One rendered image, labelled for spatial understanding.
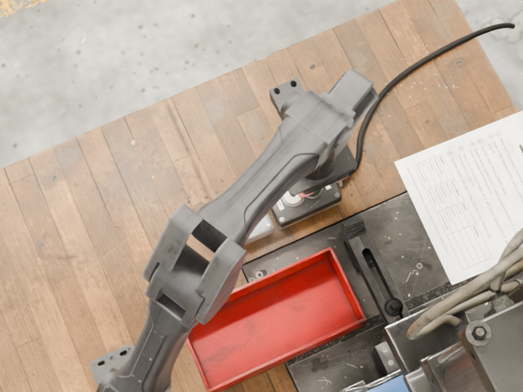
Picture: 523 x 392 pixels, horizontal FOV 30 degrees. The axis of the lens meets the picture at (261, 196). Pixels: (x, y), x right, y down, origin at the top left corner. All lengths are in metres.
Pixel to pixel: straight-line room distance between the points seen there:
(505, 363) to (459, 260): 0.65
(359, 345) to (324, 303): 0.08
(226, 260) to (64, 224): 0.52
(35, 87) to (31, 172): 1.06
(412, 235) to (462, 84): 0.26
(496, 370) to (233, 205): 0.38
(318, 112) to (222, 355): 0.45
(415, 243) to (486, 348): 0.65
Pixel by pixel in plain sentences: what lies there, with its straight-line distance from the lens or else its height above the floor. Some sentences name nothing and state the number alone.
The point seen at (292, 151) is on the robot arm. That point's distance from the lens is 1.15.
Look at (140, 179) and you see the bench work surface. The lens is 1.54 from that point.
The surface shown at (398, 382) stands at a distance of 1.38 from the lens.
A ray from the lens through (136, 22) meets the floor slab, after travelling 2.65.
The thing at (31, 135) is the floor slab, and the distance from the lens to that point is 2.58.
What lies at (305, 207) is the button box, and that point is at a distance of 1.48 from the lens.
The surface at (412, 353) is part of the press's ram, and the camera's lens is 1.23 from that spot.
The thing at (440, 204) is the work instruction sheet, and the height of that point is 0.90.
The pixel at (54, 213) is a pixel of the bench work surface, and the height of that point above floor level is 0.90.
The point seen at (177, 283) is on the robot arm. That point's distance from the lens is 1.12.
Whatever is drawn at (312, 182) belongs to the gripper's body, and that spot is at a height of 1.06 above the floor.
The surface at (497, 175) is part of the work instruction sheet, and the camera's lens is 1.56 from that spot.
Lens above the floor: 2.36
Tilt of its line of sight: 74 degrees down
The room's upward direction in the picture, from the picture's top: 5 degrees counter-clockwise
